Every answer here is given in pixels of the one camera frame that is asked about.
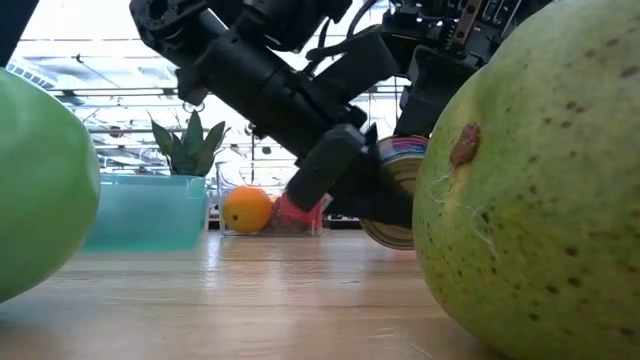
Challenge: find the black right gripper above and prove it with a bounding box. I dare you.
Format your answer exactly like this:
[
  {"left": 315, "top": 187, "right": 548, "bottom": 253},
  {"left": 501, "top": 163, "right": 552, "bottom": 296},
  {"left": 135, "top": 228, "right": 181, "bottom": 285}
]
[{"left": 384, "top": 0, "right": 531, "bottom": 137}]

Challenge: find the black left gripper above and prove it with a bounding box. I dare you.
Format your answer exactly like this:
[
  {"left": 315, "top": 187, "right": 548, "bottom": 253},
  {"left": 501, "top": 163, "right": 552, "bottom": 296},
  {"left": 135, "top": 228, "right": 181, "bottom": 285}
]
[{"left": 272, "top": 29, "right": 416, "bottom": 226}]

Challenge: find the blue label tin can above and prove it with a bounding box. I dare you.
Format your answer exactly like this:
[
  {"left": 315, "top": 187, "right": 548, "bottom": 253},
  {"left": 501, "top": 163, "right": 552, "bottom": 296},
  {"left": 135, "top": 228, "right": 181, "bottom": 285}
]
[{"left": 358, "top": 133, "right": 431, "bottom": 251}]

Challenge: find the red bell pepper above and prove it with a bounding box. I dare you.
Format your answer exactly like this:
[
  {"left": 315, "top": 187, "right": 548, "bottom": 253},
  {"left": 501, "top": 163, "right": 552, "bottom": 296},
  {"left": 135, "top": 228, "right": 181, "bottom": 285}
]
[{"left": 272, "top": 192, "right": 331, "bottom": 235}]

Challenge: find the orange fruit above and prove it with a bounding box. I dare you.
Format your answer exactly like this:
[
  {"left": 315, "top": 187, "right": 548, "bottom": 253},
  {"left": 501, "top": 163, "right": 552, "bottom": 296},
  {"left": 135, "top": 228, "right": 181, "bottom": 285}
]
[{"left": 222, "top": 185, "right": 274, "bottom": 234}]

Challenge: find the clear plastic bin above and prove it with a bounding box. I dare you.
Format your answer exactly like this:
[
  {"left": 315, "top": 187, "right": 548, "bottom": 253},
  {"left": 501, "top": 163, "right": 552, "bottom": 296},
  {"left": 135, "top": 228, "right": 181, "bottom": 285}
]
[{"left": 215, "top": 159, "right": 329, "bottom": 238}]

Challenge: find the green pear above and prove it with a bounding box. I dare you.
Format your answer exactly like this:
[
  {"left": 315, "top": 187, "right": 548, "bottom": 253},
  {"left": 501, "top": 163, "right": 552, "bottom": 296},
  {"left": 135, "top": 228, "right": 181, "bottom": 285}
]
[{"left": 412, "top": 0, "right": 640, "bottom": 360}]

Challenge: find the snake plant in white pot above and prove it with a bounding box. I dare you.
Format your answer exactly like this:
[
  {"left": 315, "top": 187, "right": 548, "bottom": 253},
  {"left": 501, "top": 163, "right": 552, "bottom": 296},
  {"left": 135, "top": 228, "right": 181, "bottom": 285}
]
[{"left": 148, "top": 109, "right": 229, "bottom": 177}]

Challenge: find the teal plastic bin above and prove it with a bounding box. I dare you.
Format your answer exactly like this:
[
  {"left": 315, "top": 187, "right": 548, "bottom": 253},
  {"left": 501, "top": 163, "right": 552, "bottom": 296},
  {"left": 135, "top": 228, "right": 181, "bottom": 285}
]
[{"left": 82, "top": 173, "right": 210, "bottom": 254}]

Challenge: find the green apple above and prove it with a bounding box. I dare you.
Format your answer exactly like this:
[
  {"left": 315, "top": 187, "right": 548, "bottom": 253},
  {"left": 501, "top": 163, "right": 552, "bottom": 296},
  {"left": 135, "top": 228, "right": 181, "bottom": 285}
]
[{"left": 0, "top": 67, "right": 102, "bottom": 304}]

